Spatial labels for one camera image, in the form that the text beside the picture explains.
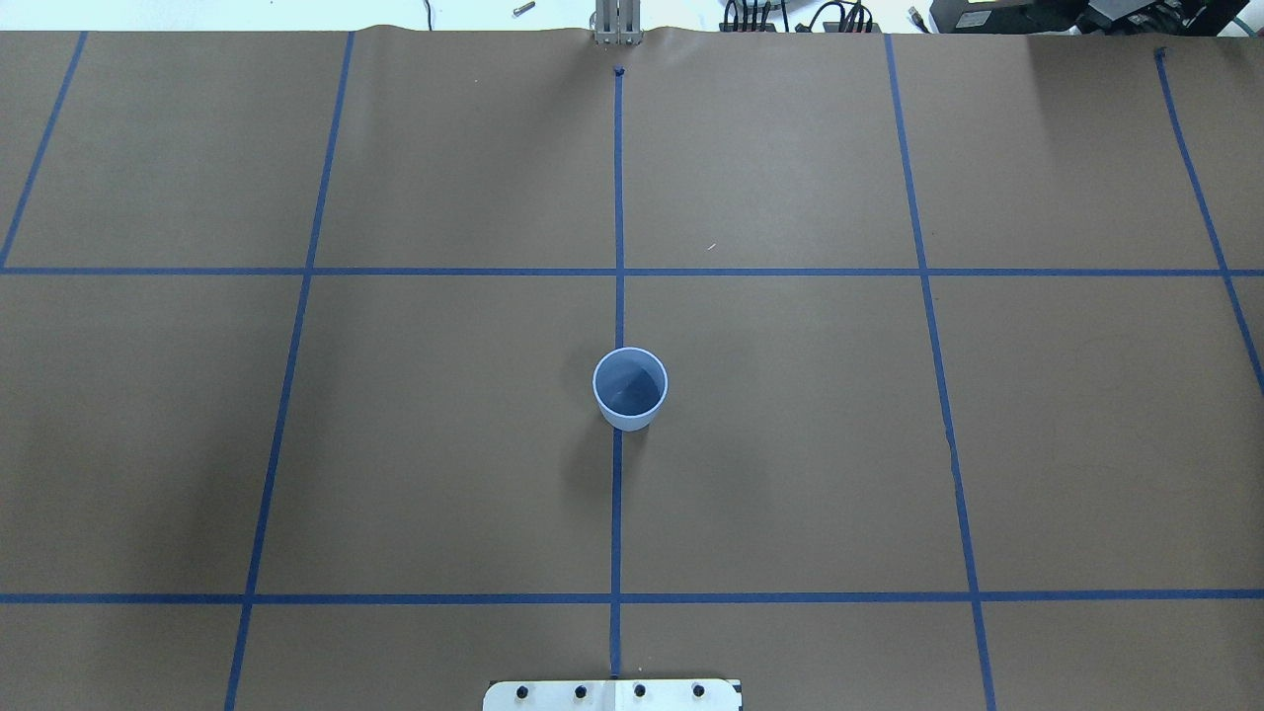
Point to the aluminium frame post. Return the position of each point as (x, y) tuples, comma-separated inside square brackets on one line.
[(617, 22)]

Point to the black power strip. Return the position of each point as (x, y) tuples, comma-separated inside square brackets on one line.
[(798, 17)]

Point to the light blue plastic cup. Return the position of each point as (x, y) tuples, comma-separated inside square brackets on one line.
[(630, 386)]

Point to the black equipment box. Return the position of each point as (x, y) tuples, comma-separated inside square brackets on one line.
[(1107, 18)]

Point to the white metal base plate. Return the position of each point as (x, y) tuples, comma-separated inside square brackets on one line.
[(616, 694)]

